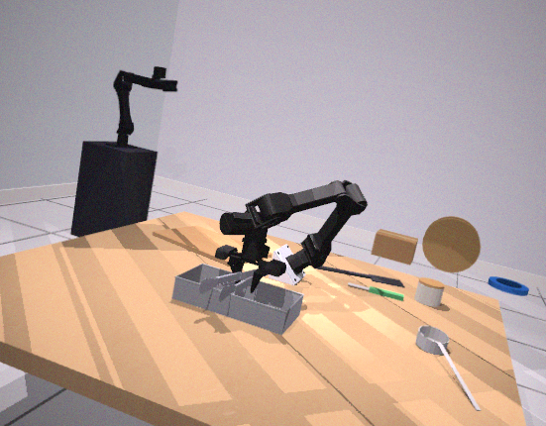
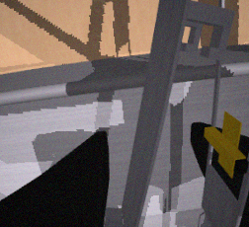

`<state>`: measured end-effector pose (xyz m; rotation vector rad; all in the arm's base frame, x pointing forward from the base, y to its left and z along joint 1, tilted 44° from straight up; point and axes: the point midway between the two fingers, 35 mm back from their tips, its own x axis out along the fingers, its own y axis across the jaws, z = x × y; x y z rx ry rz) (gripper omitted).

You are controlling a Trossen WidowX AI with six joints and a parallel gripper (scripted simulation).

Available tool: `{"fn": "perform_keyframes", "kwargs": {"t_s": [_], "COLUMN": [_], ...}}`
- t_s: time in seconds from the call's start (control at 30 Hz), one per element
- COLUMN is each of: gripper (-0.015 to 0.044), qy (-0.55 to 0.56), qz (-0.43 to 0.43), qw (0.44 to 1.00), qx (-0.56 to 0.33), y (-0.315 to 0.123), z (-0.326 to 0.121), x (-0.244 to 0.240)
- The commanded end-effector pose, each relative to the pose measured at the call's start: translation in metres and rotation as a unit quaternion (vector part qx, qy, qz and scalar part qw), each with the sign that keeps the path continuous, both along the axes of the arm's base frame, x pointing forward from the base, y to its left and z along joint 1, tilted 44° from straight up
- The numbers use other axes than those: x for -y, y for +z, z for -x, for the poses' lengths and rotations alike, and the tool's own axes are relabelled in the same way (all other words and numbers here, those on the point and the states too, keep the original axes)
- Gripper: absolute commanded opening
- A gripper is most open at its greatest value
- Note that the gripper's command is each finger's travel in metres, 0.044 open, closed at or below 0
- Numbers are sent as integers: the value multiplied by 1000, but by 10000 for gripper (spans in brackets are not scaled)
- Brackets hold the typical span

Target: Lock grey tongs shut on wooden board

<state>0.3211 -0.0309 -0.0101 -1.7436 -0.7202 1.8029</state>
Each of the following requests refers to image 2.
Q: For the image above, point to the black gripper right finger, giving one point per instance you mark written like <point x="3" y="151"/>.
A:
<point x="200" y="146"/>

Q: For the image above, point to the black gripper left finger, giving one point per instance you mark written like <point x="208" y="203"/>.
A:
<point x="73" y="193"/>

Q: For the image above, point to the grey metal roasting tin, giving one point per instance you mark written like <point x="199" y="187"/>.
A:
<point x="46" y="113"/>

